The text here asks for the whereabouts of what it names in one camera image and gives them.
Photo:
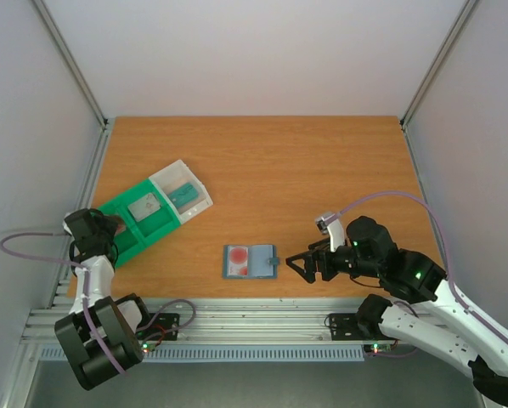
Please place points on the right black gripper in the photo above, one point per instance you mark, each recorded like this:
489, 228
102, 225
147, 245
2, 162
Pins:
318, 262

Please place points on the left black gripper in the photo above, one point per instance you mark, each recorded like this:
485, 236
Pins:
109, 221

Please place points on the red white card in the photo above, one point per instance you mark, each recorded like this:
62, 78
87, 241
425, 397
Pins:
237, 261
120, 225

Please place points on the teal card holder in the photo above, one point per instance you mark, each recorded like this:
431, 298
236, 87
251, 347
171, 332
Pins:
263, 262

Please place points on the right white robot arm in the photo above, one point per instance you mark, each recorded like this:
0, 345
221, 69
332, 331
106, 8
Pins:
423, 310

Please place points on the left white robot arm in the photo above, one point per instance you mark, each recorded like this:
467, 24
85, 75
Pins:
98, 336

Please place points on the grey card in tray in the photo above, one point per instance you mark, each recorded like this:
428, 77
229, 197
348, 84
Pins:
144, 207

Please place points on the teal card in bin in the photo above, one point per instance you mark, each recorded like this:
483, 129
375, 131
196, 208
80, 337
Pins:
183, 195

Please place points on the green plastic tray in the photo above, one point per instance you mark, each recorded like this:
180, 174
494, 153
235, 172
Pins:
139, 236

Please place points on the white translucent plastic bin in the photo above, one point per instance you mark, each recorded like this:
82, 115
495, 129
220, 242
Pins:
173, 176

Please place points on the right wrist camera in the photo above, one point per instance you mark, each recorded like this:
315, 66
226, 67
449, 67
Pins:
329, 224

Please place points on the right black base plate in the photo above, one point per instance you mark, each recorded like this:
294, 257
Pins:
344, 326

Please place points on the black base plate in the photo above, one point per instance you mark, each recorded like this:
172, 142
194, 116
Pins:
344, 326
161, 328

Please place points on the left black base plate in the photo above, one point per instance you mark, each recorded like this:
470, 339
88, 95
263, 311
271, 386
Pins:
161, 328

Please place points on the aluminium front rail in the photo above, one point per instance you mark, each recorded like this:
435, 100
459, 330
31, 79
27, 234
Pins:
278, 320

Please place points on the grey slotted cable duct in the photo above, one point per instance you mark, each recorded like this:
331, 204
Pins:
179, 354

